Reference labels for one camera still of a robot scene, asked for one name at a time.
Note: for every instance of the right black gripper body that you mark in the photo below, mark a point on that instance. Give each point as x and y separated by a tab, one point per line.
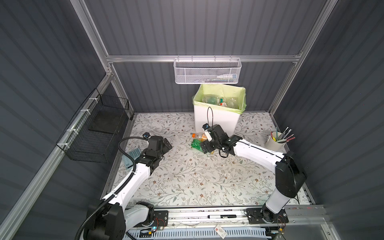
210	145

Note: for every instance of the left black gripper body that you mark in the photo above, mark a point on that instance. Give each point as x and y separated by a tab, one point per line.
164	149

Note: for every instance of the orange label orange cap bottle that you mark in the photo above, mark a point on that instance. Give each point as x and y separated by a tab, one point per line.
199	136

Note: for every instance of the green soda bottle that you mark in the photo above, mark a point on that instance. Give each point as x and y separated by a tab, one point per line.
213	100
196	144

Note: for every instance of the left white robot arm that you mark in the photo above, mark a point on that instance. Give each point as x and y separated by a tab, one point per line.
108	218

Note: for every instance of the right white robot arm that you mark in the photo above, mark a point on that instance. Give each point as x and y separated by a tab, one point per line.
288	177

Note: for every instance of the white trash bin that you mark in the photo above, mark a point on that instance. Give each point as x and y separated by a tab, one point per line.
226	119

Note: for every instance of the green bin liner bag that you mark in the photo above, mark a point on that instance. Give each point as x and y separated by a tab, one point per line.
235	97

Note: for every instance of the white pencil cup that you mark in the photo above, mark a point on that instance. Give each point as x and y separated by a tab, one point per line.
272	145

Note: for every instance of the black marker pen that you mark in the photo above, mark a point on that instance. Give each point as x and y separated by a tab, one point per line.
222	216

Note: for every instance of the white red tag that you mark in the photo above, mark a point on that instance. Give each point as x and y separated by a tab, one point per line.
220	231

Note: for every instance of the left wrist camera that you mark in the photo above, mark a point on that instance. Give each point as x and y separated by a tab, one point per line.
146	135

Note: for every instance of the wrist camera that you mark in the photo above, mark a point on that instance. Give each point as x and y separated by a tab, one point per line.
146	135
207	131

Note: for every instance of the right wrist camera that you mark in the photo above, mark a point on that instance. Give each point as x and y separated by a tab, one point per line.
207	131

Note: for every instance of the black wire basket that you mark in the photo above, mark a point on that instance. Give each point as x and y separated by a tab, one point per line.
97	131

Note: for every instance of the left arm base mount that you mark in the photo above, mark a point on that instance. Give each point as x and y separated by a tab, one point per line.
156	218

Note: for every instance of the white wire mesh basket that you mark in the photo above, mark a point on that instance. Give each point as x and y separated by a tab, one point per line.
209	71

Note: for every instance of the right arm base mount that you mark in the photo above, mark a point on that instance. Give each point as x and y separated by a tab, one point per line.
264	216

